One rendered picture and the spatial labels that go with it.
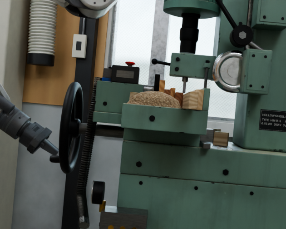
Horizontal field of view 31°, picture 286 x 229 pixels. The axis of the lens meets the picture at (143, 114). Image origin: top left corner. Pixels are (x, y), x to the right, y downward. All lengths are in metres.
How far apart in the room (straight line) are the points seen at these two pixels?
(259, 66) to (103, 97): 0.45
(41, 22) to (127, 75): 1.52
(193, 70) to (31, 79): 1.69
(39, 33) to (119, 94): 1.52
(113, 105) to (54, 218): 1.73
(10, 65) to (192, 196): 1.76
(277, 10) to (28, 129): 0.85
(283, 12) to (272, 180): 0.46
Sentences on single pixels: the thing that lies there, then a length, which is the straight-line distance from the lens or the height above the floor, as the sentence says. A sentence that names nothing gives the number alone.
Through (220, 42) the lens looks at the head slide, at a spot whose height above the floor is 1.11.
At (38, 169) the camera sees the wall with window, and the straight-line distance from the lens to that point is 3.14.
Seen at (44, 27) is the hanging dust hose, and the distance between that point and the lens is 2.96.
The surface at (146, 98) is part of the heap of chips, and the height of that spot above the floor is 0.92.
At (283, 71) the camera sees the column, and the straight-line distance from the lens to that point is 1.55.
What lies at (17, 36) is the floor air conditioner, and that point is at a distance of 3.02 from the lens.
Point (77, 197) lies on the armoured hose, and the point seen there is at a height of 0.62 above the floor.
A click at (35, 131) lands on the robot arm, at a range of 1.72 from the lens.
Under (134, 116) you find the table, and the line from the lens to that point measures 1.26.
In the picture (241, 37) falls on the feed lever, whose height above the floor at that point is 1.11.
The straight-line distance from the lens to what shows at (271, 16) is 1.48.
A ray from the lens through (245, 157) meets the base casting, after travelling 1.42.
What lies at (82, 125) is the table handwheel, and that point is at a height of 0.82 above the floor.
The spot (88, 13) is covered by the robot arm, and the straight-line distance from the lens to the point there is 1.14.
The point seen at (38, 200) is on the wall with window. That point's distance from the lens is 3.16.
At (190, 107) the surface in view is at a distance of 1.18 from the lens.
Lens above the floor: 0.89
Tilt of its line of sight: 1 degrees down
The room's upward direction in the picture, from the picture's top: 5 degrees clockwise
